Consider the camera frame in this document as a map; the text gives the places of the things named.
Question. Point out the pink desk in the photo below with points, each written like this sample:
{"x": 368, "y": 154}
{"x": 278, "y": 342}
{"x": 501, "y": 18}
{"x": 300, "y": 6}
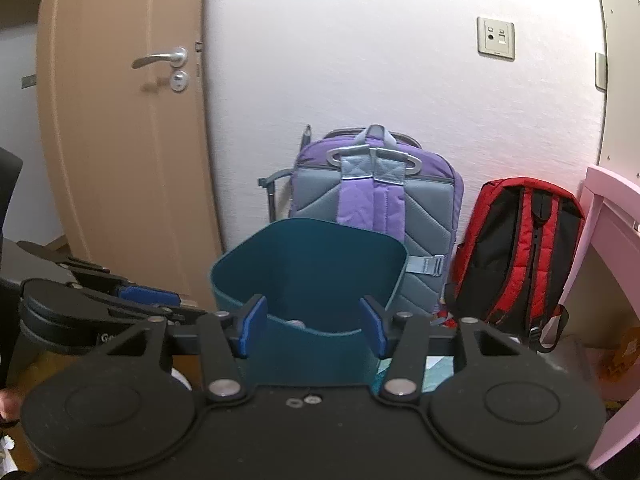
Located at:
{"x": 615, "y": 200}

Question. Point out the round silver door lock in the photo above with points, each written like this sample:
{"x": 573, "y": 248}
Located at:
{"x": 179, "y": 81}

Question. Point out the teal zigzag quilt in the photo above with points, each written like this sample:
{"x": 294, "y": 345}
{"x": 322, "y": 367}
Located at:
{"x": 440, "y": 375}

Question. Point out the person's left hand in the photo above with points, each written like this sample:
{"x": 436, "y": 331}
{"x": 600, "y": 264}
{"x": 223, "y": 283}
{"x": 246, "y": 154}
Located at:
{"x": 9, "y": 406}

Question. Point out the white shelf unit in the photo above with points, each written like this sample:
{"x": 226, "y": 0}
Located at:
{"x": 622, "y": 85}

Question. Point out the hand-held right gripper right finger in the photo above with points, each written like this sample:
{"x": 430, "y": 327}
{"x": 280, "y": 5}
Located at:
{"x": 375, "y": 327}

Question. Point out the light wooden door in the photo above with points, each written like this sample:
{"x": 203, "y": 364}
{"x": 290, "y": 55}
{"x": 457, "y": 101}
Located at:
{"x": 125, "y": 160}

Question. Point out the dark teal waste bin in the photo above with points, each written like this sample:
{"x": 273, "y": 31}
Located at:
{"x": 310, "y": 355}

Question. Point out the grey wall switch plate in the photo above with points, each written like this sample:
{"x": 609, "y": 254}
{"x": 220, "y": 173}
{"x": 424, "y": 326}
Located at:
{"x": 29, "y": 80}

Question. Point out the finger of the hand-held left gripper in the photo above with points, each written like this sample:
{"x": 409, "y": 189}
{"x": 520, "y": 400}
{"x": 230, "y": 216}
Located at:
{"x": 150, "y": 295}
{"x": 85, "y": 272}

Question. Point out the purple grey backpack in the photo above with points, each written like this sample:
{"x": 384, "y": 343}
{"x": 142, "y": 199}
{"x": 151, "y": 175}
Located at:
{"x": 430, "y": 200}

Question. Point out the white wall outlet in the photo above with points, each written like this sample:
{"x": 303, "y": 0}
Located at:
{"x": 495, "y": 37}

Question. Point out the red black backpack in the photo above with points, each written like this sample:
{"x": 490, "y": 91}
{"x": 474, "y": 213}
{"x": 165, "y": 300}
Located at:
{"x": 500, "y": 260}

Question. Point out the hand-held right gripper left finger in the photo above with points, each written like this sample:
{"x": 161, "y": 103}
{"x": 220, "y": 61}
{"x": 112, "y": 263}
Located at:
{"x": 252, "y": 325}

